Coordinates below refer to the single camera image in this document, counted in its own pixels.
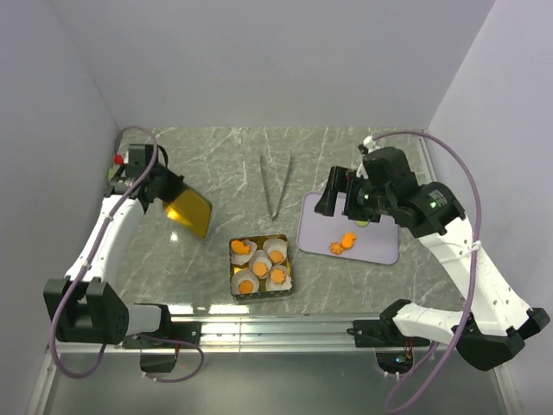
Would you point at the white paper cup centre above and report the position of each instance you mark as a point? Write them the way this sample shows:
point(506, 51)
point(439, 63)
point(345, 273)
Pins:
point(261, 255)

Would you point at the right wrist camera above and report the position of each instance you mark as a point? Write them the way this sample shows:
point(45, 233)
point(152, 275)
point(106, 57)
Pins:
point(368, 145)

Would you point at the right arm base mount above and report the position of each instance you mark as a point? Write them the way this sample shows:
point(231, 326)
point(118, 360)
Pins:
point(393, 351)

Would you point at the white paper cup back-left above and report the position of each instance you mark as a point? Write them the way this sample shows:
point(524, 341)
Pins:
point(243, 259)

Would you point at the white paper cup front-left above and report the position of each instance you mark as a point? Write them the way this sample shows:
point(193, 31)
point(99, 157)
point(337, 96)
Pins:
point(241, 275)

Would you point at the gold tin lid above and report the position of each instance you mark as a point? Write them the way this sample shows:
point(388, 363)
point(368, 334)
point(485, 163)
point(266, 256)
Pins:
point(191, 210)

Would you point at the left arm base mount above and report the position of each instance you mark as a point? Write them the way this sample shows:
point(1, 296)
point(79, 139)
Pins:
point(159, 350)

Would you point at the flower shaped cookie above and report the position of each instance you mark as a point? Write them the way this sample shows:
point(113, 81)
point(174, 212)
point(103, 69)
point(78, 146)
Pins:
point(278, 275)

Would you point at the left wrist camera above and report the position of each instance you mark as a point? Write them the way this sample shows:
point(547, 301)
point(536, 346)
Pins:
point(118, 160)

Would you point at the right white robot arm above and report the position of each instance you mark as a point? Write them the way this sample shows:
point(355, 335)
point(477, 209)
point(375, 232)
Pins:
point(498, 322)

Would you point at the metal tongs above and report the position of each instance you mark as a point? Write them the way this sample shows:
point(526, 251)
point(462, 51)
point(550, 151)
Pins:
point(274, 188)

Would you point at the green christmas cookie tin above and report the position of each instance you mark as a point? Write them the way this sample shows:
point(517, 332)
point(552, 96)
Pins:
point(262, 292)

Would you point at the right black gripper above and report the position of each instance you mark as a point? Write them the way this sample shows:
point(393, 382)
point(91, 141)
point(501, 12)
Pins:
point(343, 179)

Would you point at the aluminium rail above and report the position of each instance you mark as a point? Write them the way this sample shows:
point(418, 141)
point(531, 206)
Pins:
point(280, 334)

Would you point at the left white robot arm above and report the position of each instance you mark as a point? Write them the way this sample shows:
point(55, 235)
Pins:
point(83, 305)

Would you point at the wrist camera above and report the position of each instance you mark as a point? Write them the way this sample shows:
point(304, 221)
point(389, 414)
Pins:
point(368, 145)
point(118, 160)

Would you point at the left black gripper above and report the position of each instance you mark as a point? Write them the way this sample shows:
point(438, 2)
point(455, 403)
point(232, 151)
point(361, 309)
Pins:
point(176, 186)

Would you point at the white paper cup back-right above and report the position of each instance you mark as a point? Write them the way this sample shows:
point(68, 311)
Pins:
point(276, 244)

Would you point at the lilac plastic tray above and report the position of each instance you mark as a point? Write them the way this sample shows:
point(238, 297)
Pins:
point(376, 242)

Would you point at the white paper cup front-right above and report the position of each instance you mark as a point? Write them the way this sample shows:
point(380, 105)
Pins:
point(287, 285)

